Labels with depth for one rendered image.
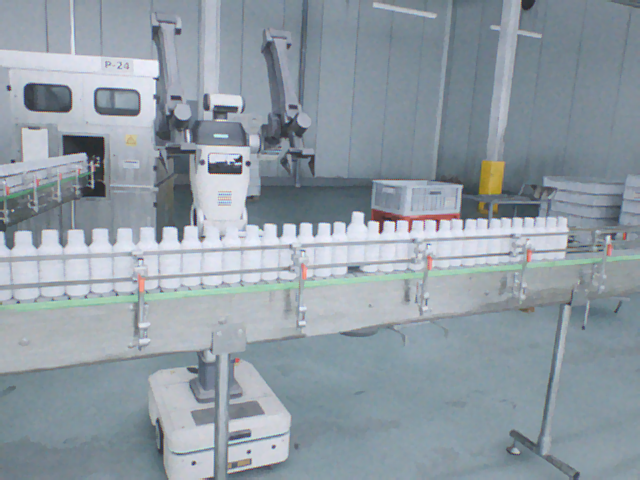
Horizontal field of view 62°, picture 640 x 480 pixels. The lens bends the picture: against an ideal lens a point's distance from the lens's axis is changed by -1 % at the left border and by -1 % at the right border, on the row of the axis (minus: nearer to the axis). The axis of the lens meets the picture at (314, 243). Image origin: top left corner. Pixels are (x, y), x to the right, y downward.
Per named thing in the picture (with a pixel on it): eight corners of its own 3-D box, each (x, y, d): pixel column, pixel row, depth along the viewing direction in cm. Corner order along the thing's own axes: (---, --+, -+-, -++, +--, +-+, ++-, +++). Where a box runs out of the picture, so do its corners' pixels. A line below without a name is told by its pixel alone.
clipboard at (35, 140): (23, 162, 471) (21, 125, 464) (50, 163, 474) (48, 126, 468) (21, 163, 467) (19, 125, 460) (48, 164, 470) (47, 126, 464)
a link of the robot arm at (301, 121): (300, 115, 213) (280, 114, 209) (311, 99, 203) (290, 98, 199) (305, 142, 210) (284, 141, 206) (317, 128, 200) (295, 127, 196)
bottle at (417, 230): (403, 269, 183) (408, 221, 180) (406, 265, 188) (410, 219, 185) (421, 271, 181) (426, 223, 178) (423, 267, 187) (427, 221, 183)
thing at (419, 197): (404, 216, 389) (407, 186, 385) (369, 208, 423) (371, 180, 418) (461, 213, 423) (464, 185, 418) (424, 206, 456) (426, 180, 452)
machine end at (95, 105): (66, 242, 640) (60, 70, 600) (177, 245, 660) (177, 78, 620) (13, 278, 486) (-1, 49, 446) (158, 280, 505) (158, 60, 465)
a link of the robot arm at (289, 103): (285, 37, 225) (260, 34, 221) (290, 28, 220) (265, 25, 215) (303, 127, 213) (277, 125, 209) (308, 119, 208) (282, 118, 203)
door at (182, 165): (157, 185, 1301) (157, 97, 1259) (156, 185, 1309) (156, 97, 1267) (197, 186, 1345) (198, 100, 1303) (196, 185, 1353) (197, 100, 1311)
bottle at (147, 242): (139, 284, 149) (138, 226, 146) (161, 285, 149) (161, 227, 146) (133, 290, 143) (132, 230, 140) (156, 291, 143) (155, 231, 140)
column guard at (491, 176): (486, 214, 1110) (493, 161, 1088) (473, 211, 1145) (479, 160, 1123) (500, 214, 1127) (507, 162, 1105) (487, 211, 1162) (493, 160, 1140)
